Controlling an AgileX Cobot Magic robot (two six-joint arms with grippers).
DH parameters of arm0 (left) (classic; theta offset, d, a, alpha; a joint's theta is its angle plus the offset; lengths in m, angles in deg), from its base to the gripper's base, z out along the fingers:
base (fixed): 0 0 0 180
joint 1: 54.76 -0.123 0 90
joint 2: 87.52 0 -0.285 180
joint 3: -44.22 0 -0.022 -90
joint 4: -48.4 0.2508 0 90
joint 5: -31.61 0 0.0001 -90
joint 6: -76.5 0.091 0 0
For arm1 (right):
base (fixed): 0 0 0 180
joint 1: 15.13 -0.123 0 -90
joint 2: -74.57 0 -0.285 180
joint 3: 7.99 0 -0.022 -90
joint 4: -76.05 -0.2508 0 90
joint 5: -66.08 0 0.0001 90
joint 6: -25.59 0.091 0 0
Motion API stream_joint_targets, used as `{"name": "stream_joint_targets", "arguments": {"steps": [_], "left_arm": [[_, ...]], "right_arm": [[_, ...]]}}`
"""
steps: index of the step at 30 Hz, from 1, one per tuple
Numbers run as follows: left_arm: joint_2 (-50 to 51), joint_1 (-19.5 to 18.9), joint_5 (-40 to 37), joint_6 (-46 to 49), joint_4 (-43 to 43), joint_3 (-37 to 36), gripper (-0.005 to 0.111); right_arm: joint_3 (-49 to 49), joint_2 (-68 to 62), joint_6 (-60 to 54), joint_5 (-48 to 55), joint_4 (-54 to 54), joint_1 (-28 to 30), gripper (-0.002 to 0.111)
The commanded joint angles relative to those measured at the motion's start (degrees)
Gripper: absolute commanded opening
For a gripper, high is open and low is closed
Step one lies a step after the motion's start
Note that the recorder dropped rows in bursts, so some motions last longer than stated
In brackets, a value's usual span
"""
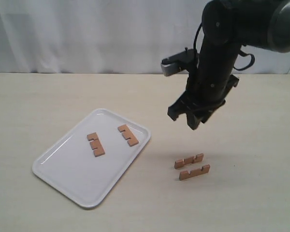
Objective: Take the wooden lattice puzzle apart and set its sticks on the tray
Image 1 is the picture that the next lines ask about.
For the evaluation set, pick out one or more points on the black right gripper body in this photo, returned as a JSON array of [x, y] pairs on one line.
[[187, 103]]

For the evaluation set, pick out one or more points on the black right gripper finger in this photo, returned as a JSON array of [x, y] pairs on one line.
[[194, 119], [211, 111]]

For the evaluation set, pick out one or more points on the wooden notched piece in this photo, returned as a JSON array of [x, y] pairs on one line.
[[128, 135], [194, 173], [189, 160], [95, 144]]

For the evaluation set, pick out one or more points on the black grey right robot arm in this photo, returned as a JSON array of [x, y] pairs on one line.
[[228, 25]]

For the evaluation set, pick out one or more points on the white plastic tray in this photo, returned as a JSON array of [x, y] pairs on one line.
[[70, 167]]

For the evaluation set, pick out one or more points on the white curtain backdrop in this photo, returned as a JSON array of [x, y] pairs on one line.
[[94, 36]]

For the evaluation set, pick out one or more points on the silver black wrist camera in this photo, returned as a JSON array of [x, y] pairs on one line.
[[183, 61]]

